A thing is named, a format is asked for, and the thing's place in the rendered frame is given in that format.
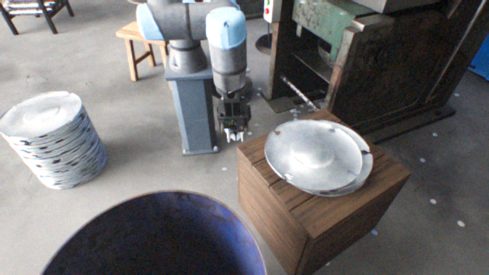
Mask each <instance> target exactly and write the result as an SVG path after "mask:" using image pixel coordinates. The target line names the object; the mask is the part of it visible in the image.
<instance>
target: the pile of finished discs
mask: <svg viewBox="0 0 489 275"><path fill-rule="evenodd" d="M319 121H320V122H323V123H326V124H330V125H332V126H331V127H334V128H333V129H329V132H331V133H335V129H340V130H342V131H343V132H345V133H346V134H347V135H348V136H349V137H350V138H351V139H352V140H353V141H354V142H355V143H356V144H357V146H358V148H359V150H360V152H361V154H362V158H363V165H362V170H361V172H359V174H358V175H355V173H354V172H353V171H351V170H349V171H348V172H347V173H348V175H350V176H355V177H356V178H355V179H354V180H353V181H352V182H351V183H350V184H348V185H347V186H344V187H342V188H338V189H335V190H331V191H312V190H309V189H305V188H300V187H298V186H295V185H294V186H295V187H297V188H299V189H301V190H302V191H305V192H308V193H310V194H315V195H319V196H343V195H344V196H345V195H348V194H349V193H350V194H351V193H353V191H354V189H356V190H357V189H358V188H360V187H361V186H362V185H363V184H364V182H365V181H366V179H367V177H368V175H369V174H370V171H371V169H372V166H373V155H372V154H369V153H368V152H370V150H369V149H370V148H369V146H368V145H367V143H366V142H365V141H364V140H363V139H362V138H361V137H360V136H359V135H357V134H356V133H355V132H353V131H351V130H350V129H348V128H346V127H344V126H342V125H339V124H336V123H334V122H331V121H323V120H319ZM285 176H286V179H288V180H290V179H292V178H293V177H292V175H291V174H286V175H285Z"/></svg>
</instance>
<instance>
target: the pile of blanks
mask: <svg viewBox="0 0 489 275"><path fill-rule="evenodd" d="M1 134H2V133H1ZM3 136H4V137H5V138H6V139H7V140H8V142H9V143H10V145H11V146H12V147H13V148H14V149H15V150H16V151H17V152H18V154H19V155H20V156H21V157H22V159H23V161H24V162H25V163H27V164H28V165H29V166H30V167H31V169H32V170H33V172H34V173H35V174H36V175H37V176H38V178H39V179H40V181H41V182H42V183H43V184H44V185H45V186H47V187H49V188H53V189H70V188H75V186H76V187H77V186H81V185H84V184H85V183H88V182H89V180H91V179H93V178H94V177H95V176H96V175H97V174H98V173H99V172H100V171H101V170H102V169H103V168H104V166H105V165H106V162H107V161H108V152H107V151H106V150H105V148H104V146H103V143H102V141H101V139H100V137H99V134H98V133H97V131H96V129H95V127H94V125H93V124H92V121H91V118H90V117H89V114H88V112H87V110H86V108H85V107H84V105H83V103H82V107H81V111H80V113H79V114H78V116H77V117H76V118H74V119H73V120H72V121H69V124H67V125H66V126H64V127H63V128H61V129H59V130H57V131H55V132H52V133H50V134H47V135H43V136H40V137H34V138H29V139H14V138H10V137H11V136H10V137H7V136H5V135H3Z"/></svg>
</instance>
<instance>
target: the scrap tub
mask: <svg viewBox="0 0 489 275"><path fill-rule="evenodd" d="M39 275H268V271H267V267H266V262H265V259H264V256H263V253H262V250H261V247H260V245H259V243H258V241H257V239H256V238H255V236H254V234H253V232H252V231H251V230H250V228H249V227H248V225H247V224H246V222H245V221H244V220H243V219H242V218H241V217H240V216H239V215H238V214H237V213H236V212H235V211H234V210H233V209H231V208H230V207H229V206H228V205H226V204H224V203H223V202H221V201H219V200H217V199H214V198H212V197H211V196H208V195H205V194H201V193H198V192H195V191H187V190H180V189H167V190H159V191H149V192H146V193H143V194H138V195H135V196H134V197H131V198H129V199H126V200H124V201H122V202H119V203H117V204H114V205H112V206H111V207H109V208H107V209H105V210H103V211H102V212H100V213H99V214H97V215H96V216H95V217H93V218H91V219H90V220H88V221H87V222H86V223H84V224H83V225H82V227H80V228H79V229H78V230H77V231H76V232H74V233H73V234H72V235H71V236H70V237H69V238H68V239H67V240H66V241H65V242H64V244H62V245H61V246H60V247H59V248H58V249H57V251H56V252H55V254H54V255H53V256H52V257H51V259H50V260H49V262H48V263H47V265H46V266H45V267H44V269H42V270H41V272H40V274H39Z"/></svg>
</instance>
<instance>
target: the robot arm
mask: <svg viewBox="0 0 489 275"><path fill-rule="evenodd" d="M137 21H138V27H139V30H140V33H141V35H142V37H143V38H144V39H146V40H152V41H164V42H165V40H166V41H170V46H171V51H170V68H171V69H172V70H173V71H174V72H176V73H182V74H190V73H196V72H199V71H201V70H203V69H204V68H205V67H206V66H207V58H206V55H205V53H204V51H203V49H202V46H201V42H200V41H204V40H208V43H209V48H210V59H211V64H212V76H213V78H214V82H215V86H216V90H217V92H218V93H219V94H220V95H222V97H221V99H220V100H219V101H218V105H219V107H217V112H218V121H219V127H220V133H221V134H222V125H223V127H224V130H225V131H226V133H227V135H228V142H229V143H230V139H231V138H232V139H233V140H239V139H240V138H242V142H243V134H244V133H245V130H246V129H247V132H249V123H248V122H249V121H250V120H251V118H252V114H251V105H247V104H248V99H247V98H245V96H241V95H242V94H243V93H244V92H245V91H246V90H247V73H249V72H250V69H249V68H247V25H246V21H245V15H244V13H243V12H242V11H240V6H239V5H238V4H236V0H204V1H203V2H195V1H190V0H186V1H183V0H148V4H147V3H144V4H139V5H138V8H137ZM221 124H222V125H221ZM234 130H237V131H236V132H235V131H234Z"/></svg>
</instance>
